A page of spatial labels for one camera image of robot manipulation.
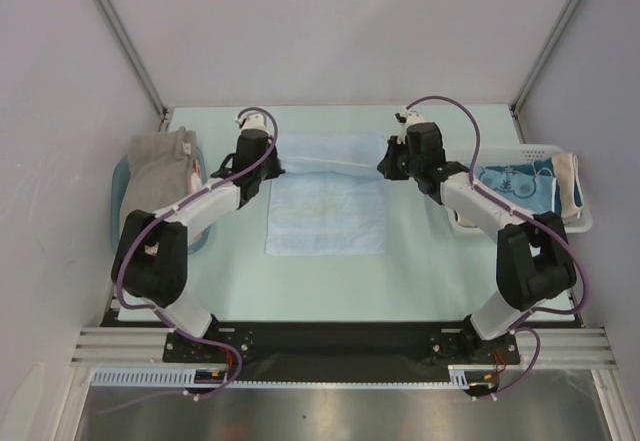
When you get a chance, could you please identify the light blue towel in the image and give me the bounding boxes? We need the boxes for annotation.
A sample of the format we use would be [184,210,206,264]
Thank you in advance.
[265,133,388,256]

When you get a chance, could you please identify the teal beige Doraemon towel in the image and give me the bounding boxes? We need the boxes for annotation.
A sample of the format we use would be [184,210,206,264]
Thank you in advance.
[480,152,585,222]

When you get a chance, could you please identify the dark blue towel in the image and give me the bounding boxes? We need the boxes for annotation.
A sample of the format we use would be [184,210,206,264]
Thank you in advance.
[474,164,561,215]

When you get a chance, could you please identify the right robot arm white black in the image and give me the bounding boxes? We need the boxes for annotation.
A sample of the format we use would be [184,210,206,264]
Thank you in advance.
[377,116,578,363]

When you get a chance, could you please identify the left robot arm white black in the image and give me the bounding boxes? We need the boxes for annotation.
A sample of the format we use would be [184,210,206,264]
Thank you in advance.
[111,128,284,361]

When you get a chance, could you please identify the white plastic mesh basket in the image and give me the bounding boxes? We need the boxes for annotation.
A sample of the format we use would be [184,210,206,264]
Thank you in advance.
[475,144,593,234]

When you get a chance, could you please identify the grey pink folded towel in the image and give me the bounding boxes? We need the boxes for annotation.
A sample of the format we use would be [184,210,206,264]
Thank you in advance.
[118,127,204,235]

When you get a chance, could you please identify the translucent teal tray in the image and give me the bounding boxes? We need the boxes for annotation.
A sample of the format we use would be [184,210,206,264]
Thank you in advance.
[110,157,210,254]

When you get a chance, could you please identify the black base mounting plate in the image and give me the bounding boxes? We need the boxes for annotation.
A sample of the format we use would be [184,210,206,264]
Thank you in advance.
[99,305,584,385]

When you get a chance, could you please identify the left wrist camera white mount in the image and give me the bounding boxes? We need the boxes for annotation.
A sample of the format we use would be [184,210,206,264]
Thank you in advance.
[236,112,269,133]

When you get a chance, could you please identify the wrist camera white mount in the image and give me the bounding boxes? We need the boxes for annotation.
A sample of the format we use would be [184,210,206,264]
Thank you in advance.
[395,111,426,128]
[236,112,269,133]

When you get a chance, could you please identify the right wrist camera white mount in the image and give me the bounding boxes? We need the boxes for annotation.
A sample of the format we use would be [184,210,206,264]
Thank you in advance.
[395,111,426,128]

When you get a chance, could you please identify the left corner aluminium post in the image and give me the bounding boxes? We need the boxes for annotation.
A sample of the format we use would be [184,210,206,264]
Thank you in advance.
[93,0,168,121]

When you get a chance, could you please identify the corner aluminium post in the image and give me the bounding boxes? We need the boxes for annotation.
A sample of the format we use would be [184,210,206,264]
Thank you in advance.
[510,0,584,118]
[93,0,168,121]

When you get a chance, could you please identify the white slotted cable duct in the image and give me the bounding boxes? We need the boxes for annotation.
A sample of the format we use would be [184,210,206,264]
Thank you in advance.
[92,364,501,390]

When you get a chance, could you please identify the aluminium extrusion rail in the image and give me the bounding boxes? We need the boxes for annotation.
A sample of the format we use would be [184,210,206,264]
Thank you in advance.
[71,327,617,370]

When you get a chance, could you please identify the right corner aluminium post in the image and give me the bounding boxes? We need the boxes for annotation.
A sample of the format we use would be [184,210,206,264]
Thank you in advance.
[510,0,584,118]

